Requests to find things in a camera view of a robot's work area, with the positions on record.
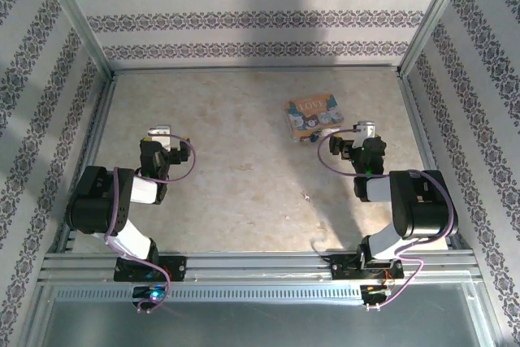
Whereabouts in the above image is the aluminium rail under patterned wall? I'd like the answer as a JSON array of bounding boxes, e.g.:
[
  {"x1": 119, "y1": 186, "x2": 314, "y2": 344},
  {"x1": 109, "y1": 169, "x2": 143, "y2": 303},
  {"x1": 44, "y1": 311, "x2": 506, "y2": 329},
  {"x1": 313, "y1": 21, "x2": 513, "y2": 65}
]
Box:
[{"x1": 108, "y1": 63, "x2": 407, "y2": 76}]

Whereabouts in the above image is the slotted grey cable duct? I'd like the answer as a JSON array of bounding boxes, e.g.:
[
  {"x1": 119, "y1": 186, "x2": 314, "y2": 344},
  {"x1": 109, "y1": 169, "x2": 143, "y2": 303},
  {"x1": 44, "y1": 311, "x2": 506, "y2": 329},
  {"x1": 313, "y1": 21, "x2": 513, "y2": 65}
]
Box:
[{"x1": 52, "y1": 284, "x2": 363, "y2": 301}]

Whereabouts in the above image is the aluminium corner post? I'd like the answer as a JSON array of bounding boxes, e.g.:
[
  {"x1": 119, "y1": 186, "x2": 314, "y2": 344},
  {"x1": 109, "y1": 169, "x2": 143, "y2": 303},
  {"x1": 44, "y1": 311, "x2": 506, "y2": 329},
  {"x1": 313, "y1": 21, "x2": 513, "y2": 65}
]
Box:
[
  {"x1": 35, "y1": 0, "x2": 114, "y2": 76},
  {"x1": 398, "y1": 0, "x2": 475, "y2": 76}
]

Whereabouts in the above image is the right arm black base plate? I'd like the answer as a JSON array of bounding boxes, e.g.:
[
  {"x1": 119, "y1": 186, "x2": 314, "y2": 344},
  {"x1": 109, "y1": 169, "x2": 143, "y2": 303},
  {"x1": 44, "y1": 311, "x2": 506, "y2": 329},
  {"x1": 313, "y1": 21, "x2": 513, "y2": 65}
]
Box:
[{"x1": 330, "y1": 254, "x2": 405, "y2": 283}]

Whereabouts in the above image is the long aluminium mounting rail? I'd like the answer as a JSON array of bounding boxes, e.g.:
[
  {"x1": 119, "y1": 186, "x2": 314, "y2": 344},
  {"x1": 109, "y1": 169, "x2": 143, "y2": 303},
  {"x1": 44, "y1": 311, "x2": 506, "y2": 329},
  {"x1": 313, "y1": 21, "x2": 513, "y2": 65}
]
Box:
[{"x1": 37, "y1": 251, "x2": 483, "y2": 284}]

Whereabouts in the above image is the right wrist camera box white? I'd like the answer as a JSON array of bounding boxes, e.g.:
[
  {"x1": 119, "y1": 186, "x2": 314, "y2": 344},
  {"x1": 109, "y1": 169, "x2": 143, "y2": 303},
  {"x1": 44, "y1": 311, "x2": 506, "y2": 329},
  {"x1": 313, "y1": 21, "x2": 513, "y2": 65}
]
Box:
[{"x1": 352, "y1": 120, "x2": 378, "y2": 149}]

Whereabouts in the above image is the orange LOVE printed box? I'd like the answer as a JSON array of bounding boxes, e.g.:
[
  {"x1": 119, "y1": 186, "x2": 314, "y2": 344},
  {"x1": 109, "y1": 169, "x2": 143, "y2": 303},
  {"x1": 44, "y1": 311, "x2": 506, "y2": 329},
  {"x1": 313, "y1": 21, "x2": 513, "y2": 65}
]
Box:
[{"x1": 284, "y1": 93, "x2": 345, "y2": 144}]

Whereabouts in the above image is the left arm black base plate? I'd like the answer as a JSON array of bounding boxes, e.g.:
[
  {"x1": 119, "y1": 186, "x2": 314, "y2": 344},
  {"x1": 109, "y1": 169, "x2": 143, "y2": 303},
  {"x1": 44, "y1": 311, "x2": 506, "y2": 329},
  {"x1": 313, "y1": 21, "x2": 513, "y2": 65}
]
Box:
[{"x1": 113, "y1": 254, "x2": 189, "y2": 283}]

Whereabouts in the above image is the aluminium side rail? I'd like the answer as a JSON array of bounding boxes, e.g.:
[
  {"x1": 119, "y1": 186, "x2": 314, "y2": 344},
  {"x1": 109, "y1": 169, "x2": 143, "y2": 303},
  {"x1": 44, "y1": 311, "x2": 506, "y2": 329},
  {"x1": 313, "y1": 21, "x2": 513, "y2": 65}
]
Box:
[
  {"x1": 59, "y1": 72, "x2": 118, "y2": 254},
  {"x1": 396, "y1": 70, "x2": 473, "y2": 251}
]

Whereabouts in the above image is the grey metal sheet panel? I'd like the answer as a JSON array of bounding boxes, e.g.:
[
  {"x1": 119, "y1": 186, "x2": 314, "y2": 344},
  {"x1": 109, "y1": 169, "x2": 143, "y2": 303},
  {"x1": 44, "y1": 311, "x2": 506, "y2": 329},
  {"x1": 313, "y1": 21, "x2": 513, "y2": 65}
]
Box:
[{"x1": 24, "y1": 281, "x2": 501, "y2": 347}]

